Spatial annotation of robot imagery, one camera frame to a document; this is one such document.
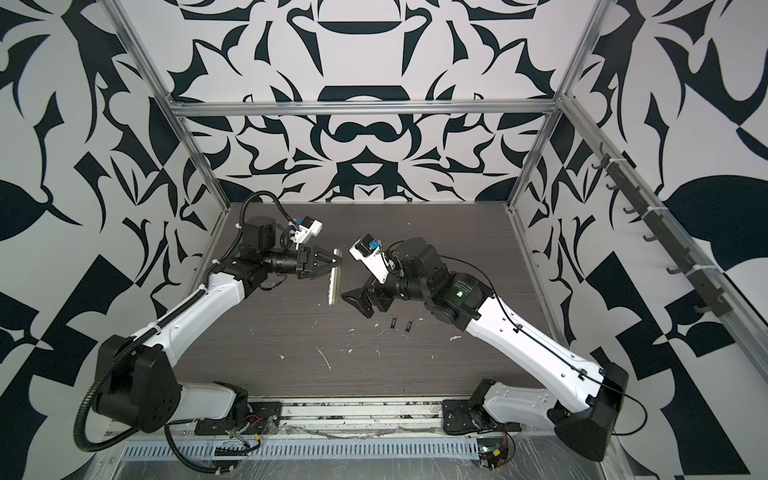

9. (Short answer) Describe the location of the white remote control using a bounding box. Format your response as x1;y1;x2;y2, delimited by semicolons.
328;248;342;306

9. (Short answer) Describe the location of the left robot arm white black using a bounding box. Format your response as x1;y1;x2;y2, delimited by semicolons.
77;216;341;433

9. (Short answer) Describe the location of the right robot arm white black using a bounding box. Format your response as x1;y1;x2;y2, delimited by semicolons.
341;235;629;462

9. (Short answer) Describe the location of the small green circuit board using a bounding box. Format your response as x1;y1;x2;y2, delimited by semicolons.
478;436;516;470

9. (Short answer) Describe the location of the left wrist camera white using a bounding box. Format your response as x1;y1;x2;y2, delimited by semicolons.
290;216;323;245

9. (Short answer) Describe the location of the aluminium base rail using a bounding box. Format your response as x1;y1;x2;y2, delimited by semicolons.
101;394;616;442

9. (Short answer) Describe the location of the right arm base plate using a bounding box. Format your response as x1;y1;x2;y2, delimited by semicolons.
441;399;522;436

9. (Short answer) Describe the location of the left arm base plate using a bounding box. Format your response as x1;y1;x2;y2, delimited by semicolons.
194;401;283;436

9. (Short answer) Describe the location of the white slotted cable duct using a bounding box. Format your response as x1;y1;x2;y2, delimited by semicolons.
119;437;481;462

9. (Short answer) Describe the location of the black corrugated cable conduit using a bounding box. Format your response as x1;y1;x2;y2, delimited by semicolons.
73;335;247;475

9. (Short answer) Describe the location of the aluminium frame back bar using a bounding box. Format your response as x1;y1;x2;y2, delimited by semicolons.
170;99;556;118

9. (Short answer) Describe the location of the black wall hook rack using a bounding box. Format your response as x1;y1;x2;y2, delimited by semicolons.
593;146;733;317

